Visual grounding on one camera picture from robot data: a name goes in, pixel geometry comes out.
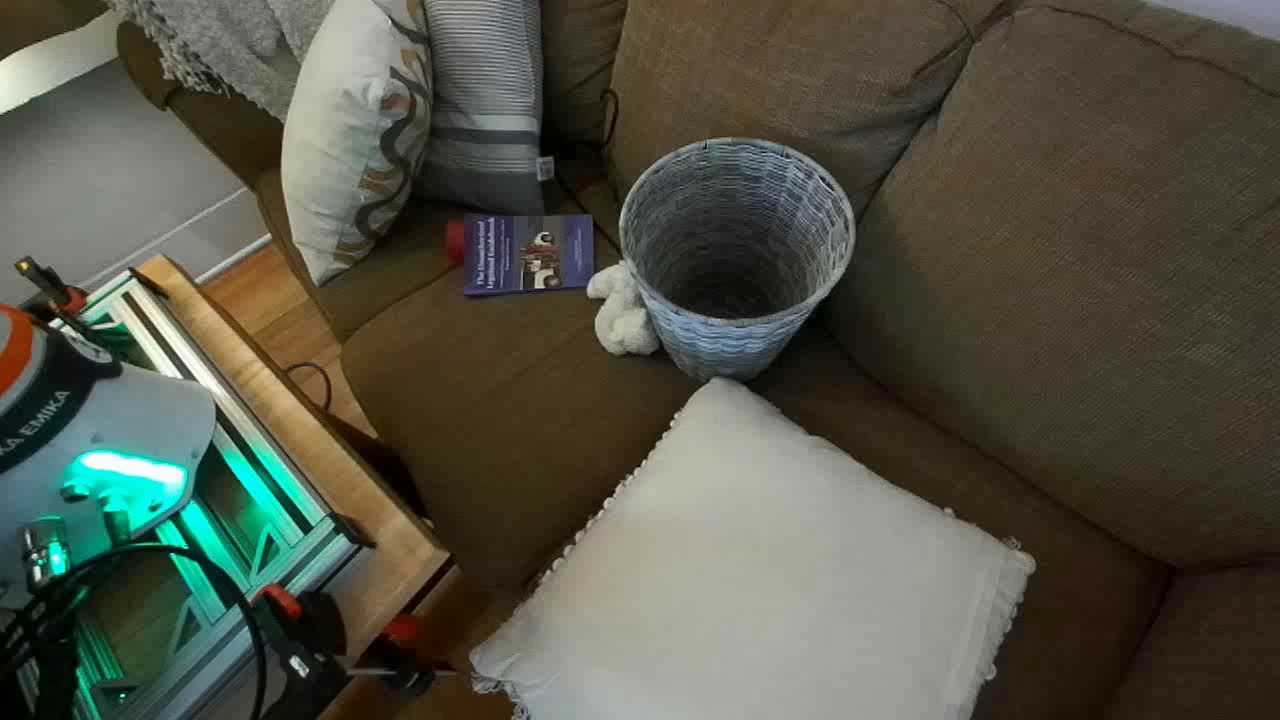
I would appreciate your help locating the grey woven wicker basket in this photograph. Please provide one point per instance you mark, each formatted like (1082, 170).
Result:
(693, 325)

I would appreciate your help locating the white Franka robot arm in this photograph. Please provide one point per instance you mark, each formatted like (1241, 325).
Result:
(93, 442)

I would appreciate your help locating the white plush toy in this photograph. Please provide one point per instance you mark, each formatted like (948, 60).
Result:
(622, 323)

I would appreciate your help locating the blue printed booklet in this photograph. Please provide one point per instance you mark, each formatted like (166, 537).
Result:
(525, 252)

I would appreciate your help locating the small red object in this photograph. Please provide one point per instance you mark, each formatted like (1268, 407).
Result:
(453, 237)

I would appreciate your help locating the white lace-edged cushion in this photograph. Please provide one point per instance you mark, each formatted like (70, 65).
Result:
(761, 562)

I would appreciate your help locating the grey striped throw pillow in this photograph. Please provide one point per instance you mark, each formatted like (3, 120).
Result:
(486, 92)

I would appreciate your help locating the wooden table top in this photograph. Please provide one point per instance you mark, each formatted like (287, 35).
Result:
(346, 465)

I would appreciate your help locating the cream throw pillow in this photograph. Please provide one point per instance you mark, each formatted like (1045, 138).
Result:
(341, 132)

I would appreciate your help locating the orange black clamp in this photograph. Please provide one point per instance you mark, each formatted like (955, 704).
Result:
(324, 635)

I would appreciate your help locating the brown fabric sofa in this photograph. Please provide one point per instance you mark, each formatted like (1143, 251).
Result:
(1067, 267)

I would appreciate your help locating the cream knit blanket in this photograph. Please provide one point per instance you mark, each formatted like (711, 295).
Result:
(227, 40)

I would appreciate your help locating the aluminium frame rail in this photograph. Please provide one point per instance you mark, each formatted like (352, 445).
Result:
(252, 455)

